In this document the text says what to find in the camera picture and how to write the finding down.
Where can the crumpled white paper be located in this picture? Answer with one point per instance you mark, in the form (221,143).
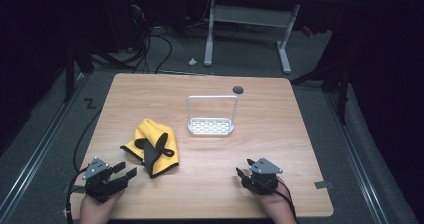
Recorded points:
(192,62)

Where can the person's right hand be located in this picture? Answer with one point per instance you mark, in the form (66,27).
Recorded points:
(275,202)

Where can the grey tape strip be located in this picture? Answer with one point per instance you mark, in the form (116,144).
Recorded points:
(75,189)
(323,185)

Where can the metal floor rail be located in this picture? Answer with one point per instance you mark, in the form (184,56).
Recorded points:
(36,154)
(355,157)

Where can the white towel rack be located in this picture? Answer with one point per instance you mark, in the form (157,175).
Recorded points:
(210,127)

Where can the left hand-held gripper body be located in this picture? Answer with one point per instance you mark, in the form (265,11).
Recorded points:
(100,184)

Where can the black metal stand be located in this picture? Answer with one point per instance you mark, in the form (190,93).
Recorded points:
(342,94)
(69,74)

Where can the yellow cloth with black trim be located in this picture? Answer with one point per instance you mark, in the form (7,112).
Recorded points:
(150,127)

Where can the black round table grommet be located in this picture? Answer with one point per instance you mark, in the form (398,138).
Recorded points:
(238,90)

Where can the small red object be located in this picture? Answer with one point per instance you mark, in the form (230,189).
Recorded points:
(307,31)

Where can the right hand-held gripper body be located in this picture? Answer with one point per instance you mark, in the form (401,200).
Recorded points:
(263,180)

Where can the white-legged wooden desk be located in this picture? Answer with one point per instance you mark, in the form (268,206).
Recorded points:
(250,15)

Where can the person's left hand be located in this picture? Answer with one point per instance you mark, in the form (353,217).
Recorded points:
(96,207)

